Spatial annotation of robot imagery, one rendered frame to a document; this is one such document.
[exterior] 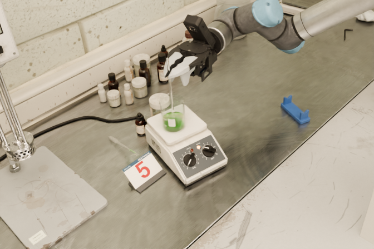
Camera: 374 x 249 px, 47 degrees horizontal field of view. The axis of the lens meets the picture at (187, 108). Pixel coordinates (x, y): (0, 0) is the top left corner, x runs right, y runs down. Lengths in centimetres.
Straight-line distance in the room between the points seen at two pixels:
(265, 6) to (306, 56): 49
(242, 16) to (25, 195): 70
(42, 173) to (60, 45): 40
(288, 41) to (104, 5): 58
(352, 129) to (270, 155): 25
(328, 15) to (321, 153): 35
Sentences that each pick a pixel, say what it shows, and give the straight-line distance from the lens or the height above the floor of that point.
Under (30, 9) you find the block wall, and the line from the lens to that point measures 129.
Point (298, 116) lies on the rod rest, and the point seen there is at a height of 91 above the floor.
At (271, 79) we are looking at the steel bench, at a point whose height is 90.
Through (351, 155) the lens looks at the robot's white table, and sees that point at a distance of 120.
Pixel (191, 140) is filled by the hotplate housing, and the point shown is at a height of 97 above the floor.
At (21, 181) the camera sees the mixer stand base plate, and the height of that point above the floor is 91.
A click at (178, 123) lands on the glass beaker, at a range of 107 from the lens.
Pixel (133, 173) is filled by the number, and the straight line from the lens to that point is 109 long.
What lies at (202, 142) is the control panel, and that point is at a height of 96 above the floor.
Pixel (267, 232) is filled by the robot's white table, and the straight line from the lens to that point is 100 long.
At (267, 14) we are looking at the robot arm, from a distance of 113.
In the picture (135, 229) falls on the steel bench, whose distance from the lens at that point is 101.
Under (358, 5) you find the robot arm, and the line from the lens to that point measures 117.
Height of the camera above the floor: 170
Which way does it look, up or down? 37 degrees down
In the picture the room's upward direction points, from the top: 4 degrees counter-clockwise
